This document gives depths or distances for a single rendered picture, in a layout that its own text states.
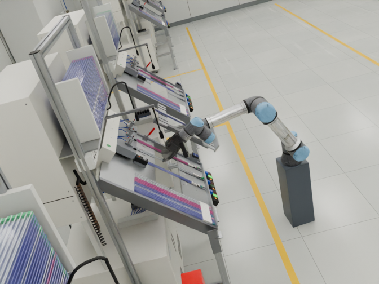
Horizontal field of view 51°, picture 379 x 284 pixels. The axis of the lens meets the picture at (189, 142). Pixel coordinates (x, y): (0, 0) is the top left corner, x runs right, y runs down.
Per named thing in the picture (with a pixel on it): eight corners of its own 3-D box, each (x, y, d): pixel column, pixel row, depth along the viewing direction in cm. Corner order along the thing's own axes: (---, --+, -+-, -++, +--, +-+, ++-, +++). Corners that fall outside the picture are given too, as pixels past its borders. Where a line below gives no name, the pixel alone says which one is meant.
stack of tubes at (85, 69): (108, 96, 245) (92, 54, 232) (100, 134, 200) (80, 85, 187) (88, 101, 246) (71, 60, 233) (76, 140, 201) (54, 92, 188)
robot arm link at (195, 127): (206, 127, 239) (196, 119, 235) (194, 139, 242) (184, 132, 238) (204, 120, 245) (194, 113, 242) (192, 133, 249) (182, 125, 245)
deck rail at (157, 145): (197, 169, 282) (201, 163, 280) (197, 171, 280) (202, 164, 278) (105, 126, 259) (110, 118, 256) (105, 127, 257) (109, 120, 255)
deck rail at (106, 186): (211, 234, 223) (217, 226, 220) (212, 236, 221) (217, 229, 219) (94, 185, 199) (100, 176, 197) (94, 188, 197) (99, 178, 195)
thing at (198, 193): (198, 167, 279) (200, 164, 278) (212, 230, 221) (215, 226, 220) (175, 156, 273) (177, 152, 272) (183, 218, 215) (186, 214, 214)
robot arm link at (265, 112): (304, 145, 275) (260, 93, 250) (314, 155, 262) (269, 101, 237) (291, 156, 277) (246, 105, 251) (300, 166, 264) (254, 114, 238)
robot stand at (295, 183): (304, 207, 322) (298, 150, 295) (314, 220, 306) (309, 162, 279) (283, 213, 321) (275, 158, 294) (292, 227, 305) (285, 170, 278)
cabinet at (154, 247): (183, 246, 316) (162, 185, 285) (192, 323, 255) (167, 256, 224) (104, 266, 317) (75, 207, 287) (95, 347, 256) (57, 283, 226)
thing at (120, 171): (150, 148, 268) (154, 142, 266) (152, 209, 210) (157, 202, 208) (105, 127, 257) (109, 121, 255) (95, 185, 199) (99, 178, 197)
